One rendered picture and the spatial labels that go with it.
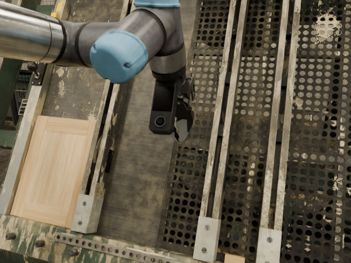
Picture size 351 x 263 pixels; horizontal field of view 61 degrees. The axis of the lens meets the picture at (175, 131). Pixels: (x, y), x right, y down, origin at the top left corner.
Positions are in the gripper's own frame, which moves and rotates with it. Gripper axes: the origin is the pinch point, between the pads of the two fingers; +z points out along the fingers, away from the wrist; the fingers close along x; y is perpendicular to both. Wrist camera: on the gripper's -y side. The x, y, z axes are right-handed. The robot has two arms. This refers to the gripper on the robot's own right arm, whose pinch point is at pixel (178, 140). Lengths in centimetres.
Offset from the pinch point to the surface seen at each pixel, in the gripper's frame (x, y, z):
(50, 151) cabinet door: 61, 13, 30
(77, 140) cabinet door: 49, 18, 27
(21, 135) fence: 74, 16, 25
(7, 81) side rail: 95, 40, 17
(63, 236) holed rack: 43, -14, 40
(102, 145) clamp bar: 35.1, 13.5, 22.5
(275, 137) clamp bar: -23.4, 20.7, 17.4
